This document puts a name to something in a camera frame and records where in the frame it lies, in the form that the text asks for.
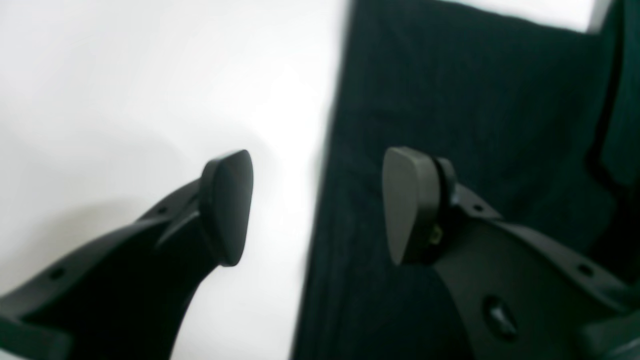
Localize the black T-shirt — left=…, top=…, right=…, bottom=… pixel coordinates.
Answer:
left=290, top=0, right=639, bottom=360

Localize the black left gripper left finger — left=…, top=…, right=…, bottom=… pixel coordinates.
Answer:
left=0, top=149, right=254, bottom=360

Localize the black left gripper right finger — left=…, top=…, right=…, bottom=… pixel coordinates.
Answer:
left=382, top=146, right=639, bottom=360

